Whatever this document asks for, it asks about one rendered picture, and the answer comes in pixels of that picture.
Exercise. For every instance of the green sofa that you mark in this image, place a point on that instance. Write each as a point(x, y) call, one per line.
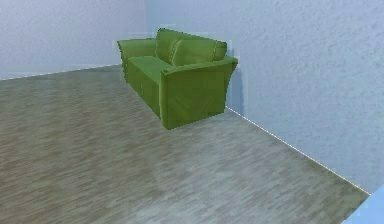
point(186, 90)

